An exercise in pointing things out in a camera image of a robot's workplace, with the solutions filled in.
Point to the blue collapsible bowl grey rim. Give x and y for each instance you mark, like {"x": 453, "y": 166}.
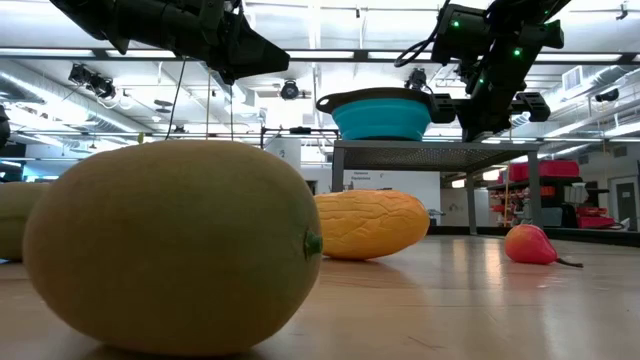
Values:
{"x": 382, "y": 120}

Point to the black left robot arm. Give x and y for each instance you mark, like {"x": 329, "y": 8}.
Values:
{"x": 110, "y": 20}

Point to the large yellow fruit green stem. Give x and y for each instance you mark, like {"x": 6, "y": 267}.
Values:
{"x": 170, "y": 250}

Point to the large red storage bin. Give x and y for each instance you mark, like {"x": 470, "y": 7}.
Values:
{"x": 550, "y": 170}

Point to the orange textured toy melon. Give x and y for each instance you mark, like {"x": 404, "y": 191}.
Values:
{"x": 370, "y": 225}

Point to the grey door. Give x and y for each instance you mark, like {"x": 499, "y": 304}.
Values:
{"x": 626, "y": 205}

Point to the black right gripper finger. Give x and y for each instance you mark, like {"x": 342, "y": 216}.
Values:
{"x": 532, "y": 106}
{"x": 443, "y": 108}

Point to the black ceiling spotlight cluster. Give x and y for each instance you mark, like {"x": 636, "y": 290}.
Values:
{"x": 92, "y": 82}

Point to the red yellow toy pear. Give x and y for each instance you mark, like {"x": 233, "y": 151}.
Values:
{"x": 527, "y": 245}

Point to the black overhead frame light bar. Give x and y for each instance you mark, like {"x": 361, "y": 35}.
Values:
{"x": 325, "y": 55}

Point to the grey perforated metal stand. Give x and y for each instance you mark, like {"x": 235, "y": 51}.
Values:
{"x": 425, "y": 152}

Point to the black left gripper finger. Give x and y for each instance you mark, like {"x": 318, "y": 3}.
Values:
{"x": 260, "y": 52}

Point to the olive yellow oval toy fruit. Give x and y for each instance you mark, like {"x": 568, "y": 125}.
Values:
{"x": 17, "y": 220}

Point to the black background rig frame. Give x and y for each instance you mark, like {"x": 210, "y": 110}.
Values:
{"x": 300, "y": 131}

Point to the green leafy plant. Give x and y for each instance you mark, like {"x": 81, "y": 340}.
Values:
{"x": 141, "y": 137}

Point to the black shelf rack with bins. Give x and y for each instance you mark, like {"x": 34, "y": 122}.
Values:
{"x": 575, "y": 200}

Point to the white air vent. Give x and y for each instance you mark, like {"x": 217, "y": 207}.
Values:
{"x": 572, "y": 79}

